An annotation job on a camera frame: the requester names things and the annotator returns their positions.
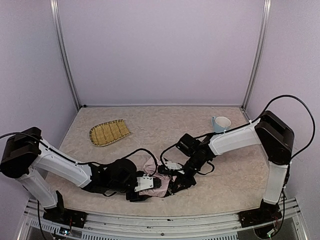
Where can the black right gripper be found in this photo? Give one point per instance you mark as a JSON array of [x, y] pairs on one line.
[[182, 182]]

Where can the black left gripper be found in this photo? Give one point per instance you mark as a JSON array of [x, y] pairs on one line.
[[135, 195]]

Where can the pink folding umbrella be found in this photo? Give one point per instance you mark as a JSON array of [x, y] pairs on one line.
[[163, 184]]

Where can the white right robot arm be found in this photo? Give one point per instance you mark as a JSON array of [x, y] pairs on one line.
[[269, 131]]

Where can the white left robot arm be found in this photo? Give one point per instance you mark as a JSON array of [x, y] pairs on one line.
[[26, 152]]

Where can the light blue ceramic mug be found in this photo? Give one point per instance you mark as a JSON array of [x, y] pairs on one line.
[[220, 124]]

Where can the woven bamboo tray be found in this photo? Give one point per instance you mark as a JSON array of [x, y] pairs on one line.
[[109, 132]]

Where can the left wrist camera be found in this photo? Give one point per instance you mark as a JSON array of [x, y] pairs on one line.
[[147, 182]]

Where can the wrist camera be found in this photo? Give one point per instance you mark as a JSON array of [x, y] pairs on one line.
[[147, 182], [170, 168]]

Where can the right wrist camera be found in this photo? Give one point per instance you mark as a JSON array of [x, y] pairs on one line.
[[170, 168]]

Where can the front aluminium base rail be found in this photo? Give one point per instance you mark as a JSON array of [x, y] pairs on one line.
[[103, 226]]

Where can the right rear aluminium corner post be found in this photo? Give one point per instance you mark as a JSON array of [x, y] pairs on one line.
[[258, 53]]

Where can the aluminium corner post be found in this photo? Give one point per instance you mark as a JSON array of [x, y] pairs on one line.
[[63, 53], [258, 53]]

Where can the left rear aluminium corner post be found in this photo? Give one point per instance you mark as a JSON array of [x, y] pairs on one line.
[[63, 53]]

